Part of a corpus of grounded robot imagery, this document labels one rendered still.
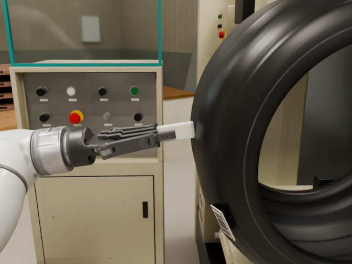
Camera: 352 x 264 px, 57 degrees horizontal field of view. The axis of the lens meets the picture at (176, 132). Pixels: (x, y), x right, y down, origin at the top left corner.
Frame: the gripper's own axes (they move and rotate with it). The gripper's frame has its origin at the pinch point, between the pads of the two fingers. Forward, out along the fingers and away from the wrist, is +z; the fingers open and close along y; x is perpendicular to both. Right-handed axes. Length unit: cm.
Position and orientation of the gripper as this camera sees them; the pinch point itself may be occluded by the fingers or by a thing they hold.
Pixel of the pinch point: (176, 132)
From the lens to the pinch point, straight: 62.0
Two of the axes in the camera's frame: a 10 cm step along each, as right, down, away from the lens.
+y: -0.3, -2.8, 9.6
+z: 9.9, -1.5, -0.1
